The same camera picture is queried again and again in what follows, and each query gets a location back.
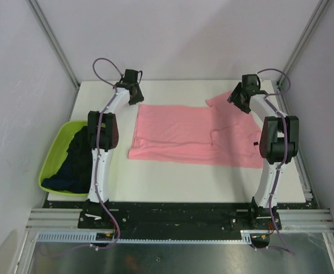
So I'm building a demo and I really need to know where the pink t shirt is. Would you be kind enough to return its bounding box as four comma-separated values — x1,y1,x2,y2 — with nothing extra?
128,91,263,169

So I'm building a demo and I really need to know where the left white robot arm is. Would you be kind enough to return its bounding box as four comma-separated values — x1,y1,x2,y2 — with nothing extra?
83,69,144,228

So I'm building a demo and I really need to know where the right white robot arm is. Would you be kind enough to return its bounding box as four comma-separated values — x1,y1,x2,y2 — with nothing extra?
227,74,299,229

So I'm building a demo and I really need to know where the green plastic basket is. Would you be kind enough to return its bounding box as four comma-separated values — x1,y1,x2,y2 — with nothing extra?
38,120,88,197

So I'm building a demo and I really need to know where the black t shirt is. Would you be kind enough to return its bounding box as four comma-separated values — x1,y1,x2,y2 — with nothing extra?
64,126,92,194

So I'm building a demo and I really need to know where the navy blue t shirt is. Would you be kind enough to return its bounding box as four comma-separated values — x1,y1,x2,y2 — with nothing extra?
41,159,91,194

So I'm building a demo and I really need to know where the left aluminium frame post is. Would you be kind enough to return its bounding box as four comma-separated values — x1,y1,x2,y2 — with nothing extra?
26,0,80,89

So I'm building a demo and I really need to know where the aluminium frame post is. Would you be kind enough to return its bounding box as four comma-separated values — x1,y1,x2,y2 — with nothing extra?
26,0,80,89
283,0,332,76

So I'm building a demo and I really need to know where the right aluminium frame post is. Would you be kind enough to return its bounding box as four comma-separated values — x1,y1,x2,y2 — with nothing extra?
283,0,332,76

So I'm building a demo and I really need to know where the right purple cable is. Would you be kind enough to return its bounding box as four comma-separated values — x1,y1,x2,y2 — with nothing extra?
257,67,296,255

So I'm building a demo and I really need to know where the white slotted cable duct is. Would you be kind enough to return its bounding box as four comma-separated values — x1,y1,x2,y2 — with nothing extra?
37,231,270,244

